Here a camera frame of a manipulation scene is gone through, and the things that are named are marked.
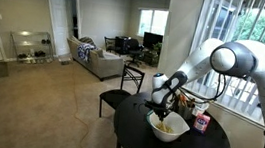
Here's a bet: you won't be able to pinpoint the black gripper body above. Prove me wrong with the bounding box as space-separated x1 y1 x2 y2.
143 98 175 120

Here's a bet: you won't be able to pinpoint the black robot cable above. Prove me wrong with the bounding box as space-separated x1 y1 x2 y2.
177 68 229 107

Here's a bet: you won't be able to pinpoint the blue patterned throw blanket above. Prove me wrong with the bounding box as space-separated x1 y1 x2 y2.
75 42 99 65

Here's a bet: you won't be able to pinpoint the black armchair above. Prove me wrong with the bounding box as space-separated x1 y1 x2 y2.
102 35 125 56

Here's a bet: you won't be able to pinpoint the glass shoe rack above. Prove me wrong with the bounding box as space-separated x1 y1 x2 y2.
6 27 58 68

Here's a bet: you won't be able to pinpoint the white vertical blinds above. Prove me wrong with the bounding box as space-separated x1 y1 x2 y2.
181 0 265 127

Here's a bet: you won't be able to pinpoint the steel utensil holder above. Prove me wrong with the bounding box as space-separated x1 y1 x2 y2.
176 102 195 122

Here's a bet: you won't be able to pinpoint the pink sugar carton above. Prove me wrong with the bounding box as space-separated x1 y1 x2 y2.
191 111 212 136

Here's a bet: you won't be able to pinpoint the black office chair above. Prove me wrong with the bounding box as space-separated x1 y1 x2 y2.
124 37 147 69

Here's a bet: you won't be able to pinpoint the white open interior door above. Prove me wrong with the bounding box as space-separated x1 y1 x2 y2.
39 0 86 59

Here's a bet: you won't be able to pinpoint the orange floor cable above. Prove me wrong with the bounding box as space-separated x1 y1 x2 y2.
63 62 105 148

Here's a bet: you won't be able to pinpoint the cooked macaroni pasta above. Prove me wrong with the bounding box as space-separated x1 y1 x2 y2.
154 120 176 135

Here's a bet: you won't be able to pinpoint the white mixing bowl teal handle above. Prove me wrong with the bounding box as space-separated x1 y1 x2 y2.
143 108 193 146

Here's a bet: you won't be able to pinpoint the black dining chair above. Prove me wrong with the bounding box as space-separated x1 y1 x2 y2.
96 61 147 123

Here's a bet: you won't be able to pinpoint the bright room window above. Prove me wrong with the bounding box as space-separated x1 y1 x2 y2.
135 5 170 41

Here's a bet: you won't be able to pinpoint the black monitor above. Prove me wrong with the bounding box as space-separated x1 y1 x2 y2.
141 31 165 52

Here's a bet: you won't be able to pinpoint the grey sofa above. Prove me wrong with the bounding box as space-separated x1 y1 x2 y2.
62 33 128 85

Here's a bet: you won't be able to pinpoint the slotted wooden spoon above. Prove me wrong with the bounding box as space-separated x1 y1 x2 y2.
158 116 169 131

